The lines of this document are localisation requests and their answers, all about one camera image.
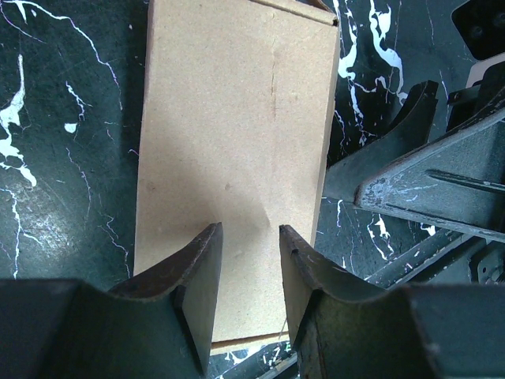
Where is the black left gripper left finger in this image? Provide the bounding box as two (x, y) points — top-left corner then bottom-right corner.
(1, 223), (223, 378)

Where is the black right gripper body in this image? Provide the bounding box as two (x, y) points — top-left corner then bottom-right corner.
(447, 0), (504, 130)

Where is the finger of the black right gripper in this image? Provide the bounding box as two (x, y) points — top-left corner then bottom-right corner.
(353, 110), (504, 239)
(323, 81), (439, 200)

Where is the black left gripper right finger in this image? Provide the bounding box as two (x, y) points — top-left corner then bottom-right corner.
(279, 223), (505, 379)

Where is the brown cardboard box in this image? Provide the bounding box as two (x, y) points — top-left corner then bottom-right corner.
(134, 1), (339, 352)

